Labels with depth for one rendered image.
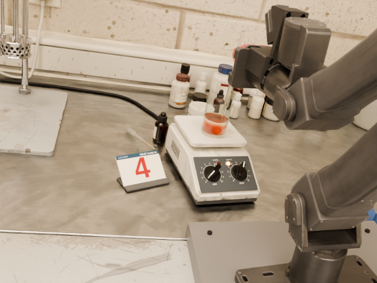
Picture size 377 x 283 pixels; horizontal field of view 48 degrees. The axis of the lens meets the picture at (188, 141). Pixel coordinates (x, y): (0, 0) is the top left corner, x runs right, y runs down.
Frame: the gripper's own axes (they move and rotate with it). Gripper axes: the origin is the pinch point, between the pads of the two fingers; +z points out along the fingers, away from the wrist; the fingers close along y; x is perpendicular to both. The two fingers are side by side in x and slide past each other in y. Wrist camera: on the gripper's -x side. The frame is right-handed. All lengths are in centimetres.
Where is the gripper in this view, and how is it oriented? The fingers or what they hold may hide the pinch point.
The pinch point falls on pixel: (237, 53)
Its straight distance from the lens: 79.8
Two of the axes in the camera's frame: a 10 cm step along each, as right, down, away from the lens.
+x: -1.7, 8.9, 4.3
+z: -3.5, -4.6, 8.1
